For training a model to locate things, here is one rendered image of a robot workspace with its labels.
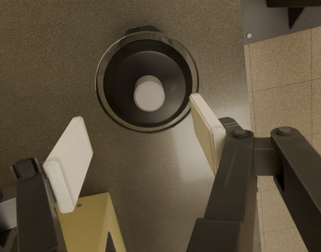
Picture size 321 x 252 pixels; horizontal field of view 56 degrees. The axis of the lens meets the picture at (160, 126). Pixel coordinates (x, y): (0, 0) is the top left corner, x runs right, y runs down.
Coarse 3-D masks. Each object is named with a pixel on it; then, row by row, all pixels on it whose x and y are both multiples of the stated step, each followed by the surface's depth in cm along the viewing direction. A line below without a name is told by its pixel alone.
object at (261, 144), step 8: (224, 120) 17; (232, 120) 17; (232, 128) 16; (240, 128) 16; (256, 144) 14; (264, 144) 14; (256, 152) 14; (264, 152) 14; (272, 152) 13; (256, 160) 14; (264, 160) 14; (272, 160) 14; (280, 160) 13; (256, 168) 14; (264, 168) 14; (272, 168) 14; (280, 168) 14
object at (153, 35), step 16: (144, 32) 29; (112, 48) 30; (176, 48) 30; (192, 64) 31; (96, 80) 31; (192, 80) 31; (112, 112) 32; (128, 128) 33; (144, 128) 33; (160, 128) 33
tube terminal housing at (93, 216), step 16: (80, 208) 58; (96, 208) 57; (112, 208) 62; (64, 224) 54; (80, 224) 53; (96, 224) 52; (112, 224) 59; (64, 240) 50; (80, 240) 49; (96, 240) 49
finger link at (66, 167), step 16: (80, 128) 20; (64, 144) 16; (80, 144) 19; (48, 160) 15; (64, 160) 16; (80, 160) 18; (48, 176) 15; (64, 176) 15; (80, 176) 18; (64, 192) 15; (64, 208) 15
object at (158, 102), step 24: (144, 48) 29; (168, 48) 30; (120, 72) 29; (144, 72) 29; (168, 72) 30; (120, 96) 30; (144, 96) 27; (168, 96) 30; (144, 120) 31; (168, 120) 32
